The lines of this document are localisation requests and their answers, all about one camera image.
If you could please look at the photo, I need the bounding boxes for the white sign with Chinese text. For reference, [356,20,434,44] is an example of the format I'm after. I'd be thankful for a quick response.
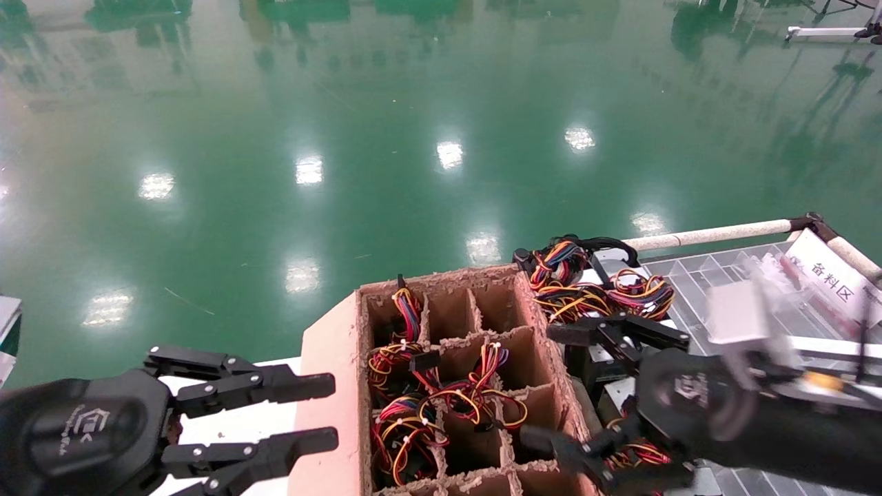
[786,229,882,324]

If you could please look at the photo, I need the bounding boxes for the white frame pipe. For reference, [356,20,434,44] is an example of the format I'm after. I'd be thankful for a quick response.
[827,236,882,289]
[622,219,793,252]

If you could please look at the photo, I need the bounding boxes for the power supply with black cable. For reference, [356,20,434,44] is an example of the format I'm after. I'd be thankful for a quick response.
[512,234,642,290]

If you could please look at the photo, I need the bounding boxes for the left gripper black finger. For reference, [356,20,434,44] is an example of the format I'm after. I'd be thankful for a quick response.
[160,427,340,496]
[143,344,336,420]

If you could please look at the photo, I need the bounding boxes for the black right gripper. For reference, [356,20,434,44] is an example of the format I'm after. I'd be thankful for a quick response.
[518,312,759,495]

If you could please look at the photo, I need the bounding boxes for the black pipe connector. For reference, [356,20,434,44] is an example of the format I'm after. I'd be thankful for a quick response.
[788,211,838,243]

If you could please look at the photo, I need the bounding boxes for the white grey edge object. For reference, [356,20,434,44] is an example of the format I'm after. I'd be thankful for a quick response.
[0,296,23,388]

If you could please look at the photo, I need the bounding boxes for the cardboard box with dividers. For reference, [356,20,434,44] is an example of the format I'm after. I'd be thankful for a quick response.
[288,265,611,496]

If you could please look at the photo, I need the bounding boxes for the white floor frame bar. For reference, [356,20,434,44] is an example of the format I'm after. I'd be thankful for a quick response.
[786,25,876,43]

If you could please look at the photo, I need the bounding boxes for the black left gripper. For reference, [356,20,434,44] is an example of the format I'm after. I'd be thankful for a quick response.
[0,369,173,496]

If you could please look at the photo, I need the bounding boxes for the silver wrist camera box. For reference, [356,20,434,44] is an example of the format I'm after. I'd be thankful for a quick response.
[706,276,786,349]

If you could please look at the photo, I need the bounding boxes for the clear plastic parts bag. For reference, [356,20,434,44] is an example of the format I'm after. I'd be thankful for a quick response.
[748,251,817,304]

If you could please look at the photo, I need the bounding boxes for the wire bundles in left cells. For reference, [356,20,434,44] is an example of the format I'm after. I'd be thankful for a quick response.
[371,394,449,487]

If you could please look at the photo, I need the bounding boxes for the clear plastic organizer tray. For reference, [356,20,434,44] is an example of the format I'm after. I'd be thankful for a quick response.
[641,241,882,496]

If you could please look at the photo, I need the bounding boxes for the wire bundle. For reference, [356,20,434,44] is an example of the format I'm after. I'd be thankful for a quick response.
[409,341,530,433]

